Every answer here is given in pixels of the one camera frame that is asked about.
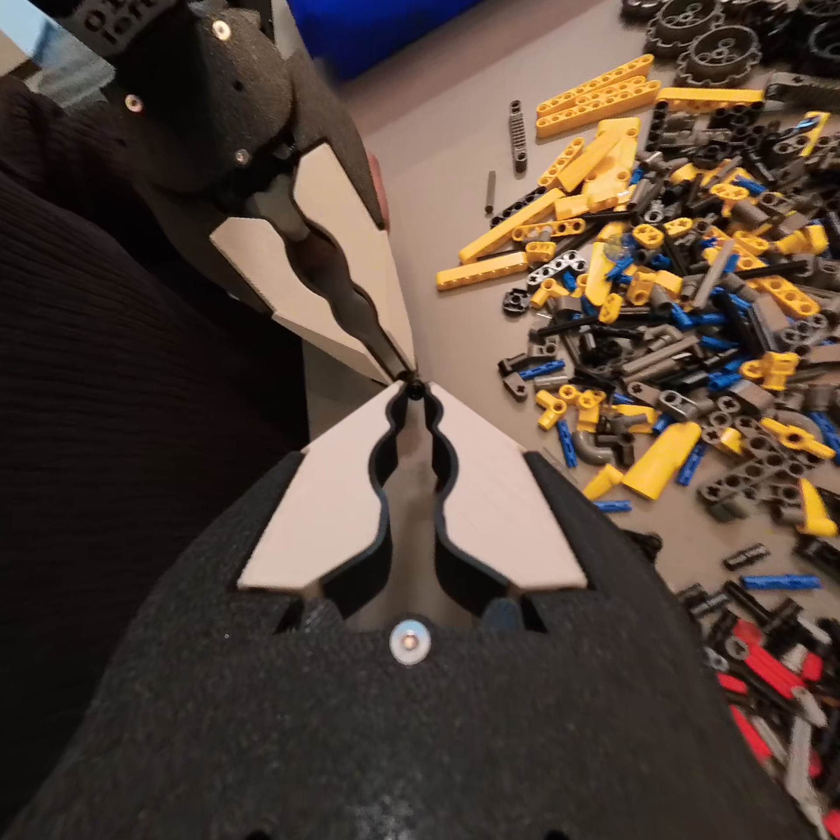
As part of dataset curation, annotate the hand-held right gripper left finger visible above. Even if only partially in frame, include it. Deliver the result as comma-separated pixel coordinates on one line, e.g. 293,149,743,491
235,381,416,616

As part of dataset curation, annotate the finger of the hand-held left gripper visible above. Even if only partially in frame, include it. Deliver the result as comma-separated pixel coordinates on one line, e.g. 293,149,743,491
209,215,403,386
290,140,419,378

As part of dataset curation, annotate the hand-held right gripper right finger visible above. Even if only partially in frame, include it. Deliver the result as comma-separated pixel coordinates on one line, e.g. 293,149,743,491
419,381,589,619

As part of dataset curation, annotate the pile of black red pins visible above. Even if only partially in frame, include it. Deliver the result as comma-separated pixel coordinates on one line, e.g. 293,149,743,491
679,581,840,834

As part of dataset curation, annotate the pile of mixed building pieces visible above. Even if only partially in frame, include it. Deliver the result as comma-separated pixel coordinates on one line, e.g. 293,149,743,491
436,54,840,539

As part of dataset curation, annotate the person's left hand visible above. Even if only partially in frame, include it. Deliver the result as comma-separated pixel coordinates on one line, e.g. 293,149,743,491
367,152,389,221

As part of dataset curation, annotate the grey toothed rack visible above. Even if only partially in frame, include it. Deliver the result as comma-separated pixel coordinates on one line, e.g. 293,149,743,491
508,100,529,175

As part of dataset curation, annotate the blue storage bin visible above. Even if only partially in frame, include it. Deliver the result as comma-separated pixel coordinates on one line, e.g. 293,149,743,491
285,0,487,83

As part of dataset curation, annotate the person's dark knit sweater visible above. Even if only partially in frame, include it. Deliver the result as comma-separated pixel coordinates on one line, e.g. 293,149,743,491
0,75,309,821

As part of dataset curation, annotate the group of dark toy wheels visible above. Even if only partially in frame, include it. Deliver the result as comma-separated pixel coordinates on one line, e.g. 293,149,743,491
620,0,840,83

